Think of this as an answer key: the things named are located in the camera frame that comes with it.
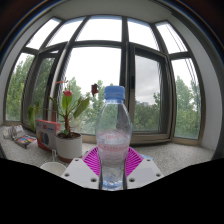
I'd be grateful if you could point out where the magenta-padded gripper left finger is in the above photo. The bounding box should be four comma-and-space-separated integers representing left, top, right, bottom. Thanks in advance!
60, 146, 102, 190

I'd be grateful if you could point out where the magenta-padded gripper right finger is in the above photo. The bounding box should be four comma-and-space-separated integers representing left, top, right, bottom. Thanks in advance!
123, 147, 164, 190

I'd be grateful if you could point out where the clear blue-capped water bottle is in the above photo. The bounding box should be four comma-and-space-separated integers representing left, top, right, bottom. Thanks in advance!
95, 85, 134, 191

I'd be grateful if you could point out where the light blue box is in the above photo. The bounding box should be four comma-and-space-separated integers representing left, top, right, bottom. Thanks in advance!
139, 153, 155, 161

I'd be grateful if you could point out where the potted plant in white pot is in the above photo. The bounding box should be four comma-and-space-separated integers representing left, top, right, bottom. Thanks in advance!
26, 79, 100, 163

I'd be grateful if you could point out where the red and white filament box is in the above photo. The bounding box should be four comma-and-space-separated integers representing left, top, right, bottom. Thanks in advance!
35, 119, 62, 153

